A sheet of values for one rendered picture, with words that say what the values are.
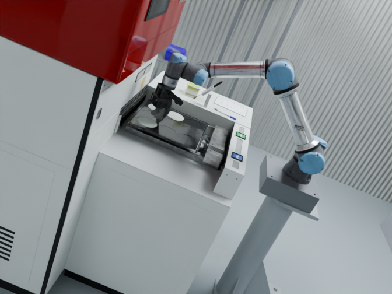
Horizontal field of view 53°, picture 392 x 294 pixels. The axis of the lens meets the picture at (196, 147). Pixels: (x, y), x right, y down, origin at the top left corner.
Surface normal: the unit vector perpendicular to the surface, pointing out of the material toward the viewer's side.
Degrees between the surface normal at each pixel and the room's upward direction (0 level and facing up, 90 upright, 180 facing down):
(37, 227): 90
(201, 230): 90
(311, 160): 94
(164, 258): 90
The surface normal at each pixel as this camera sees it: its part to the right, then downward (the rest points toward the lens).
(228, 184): -0.17, 0.40
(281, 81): -0.29, 0.22
